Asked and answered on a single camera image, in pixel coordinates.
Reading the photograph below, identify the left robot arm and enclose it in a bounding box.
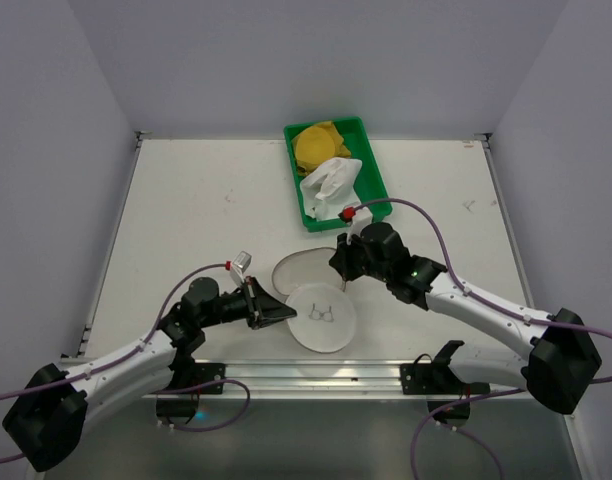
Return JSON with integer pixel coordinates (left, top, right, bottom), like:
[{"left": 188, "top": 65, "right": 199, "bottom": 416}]
[{"left": 2, "top": 277, "right": 297, "bottom": 472}]

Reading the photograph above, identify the yellow bra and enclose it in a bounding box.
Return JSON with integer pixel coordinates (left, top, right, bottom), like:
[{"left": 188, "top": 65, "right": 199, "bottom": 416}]
[{"left": 291, "top": 121, "right": 351, "bottom": 177}]

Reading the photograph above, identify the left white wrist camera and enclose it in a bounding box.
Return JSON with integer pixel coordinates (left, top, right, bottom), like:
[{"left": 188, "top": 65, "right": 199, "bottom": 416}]
[{"left": 226, "top": 251, "right": 252, "bottom": 285}]

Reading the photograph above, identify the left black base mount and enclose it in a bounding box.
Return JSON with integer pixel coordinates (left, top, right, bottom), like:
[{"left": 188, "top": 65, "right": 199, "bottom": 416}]
[{"left": 155, "top": 363, "right": 226, "bottom": 424}]

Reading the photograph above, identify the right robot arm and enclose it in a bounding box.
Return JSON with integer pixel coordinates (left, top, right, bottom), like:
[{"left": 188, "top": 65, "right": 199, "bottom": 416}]
[{"left": 329, "top": 222, "right": 602, "bottom": 415}]

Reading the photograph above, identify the green plastic tray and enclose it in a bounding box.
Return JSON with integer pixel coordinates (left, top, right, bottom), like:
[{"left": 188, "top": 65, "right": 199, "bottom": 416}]
[{"left": 283, "top": 116, "right": 388, "bottom": 233}]

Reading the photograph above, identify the white bra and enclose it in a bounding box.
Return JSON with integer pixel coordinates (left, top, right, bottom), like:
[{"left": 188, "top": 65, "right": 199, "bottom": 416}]
[{"left": 299, "top": 157, "right": 362, "bottom": 221}]

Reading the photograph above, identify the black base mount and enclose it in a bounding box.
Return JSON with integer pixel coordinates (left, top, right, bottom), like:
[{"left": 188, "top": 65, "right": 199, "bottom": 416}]
[
  {"left": 155, "top": 363, "right": 226, "bottom": 424},
  {"left": 399, "top": 349, "right": 491, "bottom": 427}
]

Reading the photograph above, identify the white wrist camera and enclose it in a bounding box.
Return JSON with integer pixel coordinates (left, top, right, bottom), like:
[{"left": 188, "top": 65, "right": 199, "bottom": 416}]
[
  {"left": 339, "top": 203, "right": 373, "bottom": 245},
  {"left": 226, "top": 251, "right": 252, "bottom": 285}
]

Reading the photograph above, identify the aluminium mounting rail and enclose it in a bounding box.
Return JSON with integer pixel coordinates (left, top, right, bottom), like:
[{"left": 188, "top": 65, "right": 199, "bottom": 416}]
[{"left": 60, "top": 357, "right": 537, "bottom": 401}]

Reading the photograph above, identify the purple cable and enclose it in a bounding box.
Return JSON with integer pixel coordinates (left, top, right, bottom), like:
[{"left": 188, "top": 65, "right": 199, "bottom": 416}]
[
  {"left": 355, "top": 197, "right": 612, "bottom": 480},
  {"left": 0, "top": 259, "right": 251, "bottom": 464}
]

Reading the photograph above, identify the white mesh laundry bag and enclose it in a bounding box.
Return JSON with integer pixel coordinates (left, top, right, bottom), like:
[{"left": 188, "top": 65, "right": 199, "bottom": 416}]
[{"left": 271, "top": 247, "right": 357, "bottom": 354}]

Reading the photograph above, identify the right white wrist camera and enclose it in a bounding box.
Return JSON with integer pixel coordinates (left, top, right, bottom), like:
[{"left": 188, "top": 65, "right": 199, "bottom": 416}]
[{"left": 339, "top": 203, "right": 373, "bottom": 245}]

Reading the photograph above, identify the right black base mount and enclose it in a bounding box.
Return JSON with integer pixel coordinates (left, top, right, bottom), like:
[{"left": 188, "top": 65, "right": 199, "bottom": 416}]
[{"left": 399, "top": 349, "right": 491, "bottom": 427}]

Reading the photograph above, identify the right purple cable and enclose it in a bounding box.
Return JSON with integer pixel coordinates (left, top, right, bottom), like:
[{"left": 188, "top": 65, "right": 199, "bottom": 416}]
[{"left": 355, "top": 197, "right": 612, "bottom": 480}]

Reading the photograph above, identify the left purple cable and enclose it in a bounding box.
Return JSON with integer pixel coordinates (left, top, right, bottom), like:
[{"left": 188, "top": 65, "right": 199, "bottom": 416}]
[{"left": 0, "top": 259, "right": 251, "bottom": 464}]

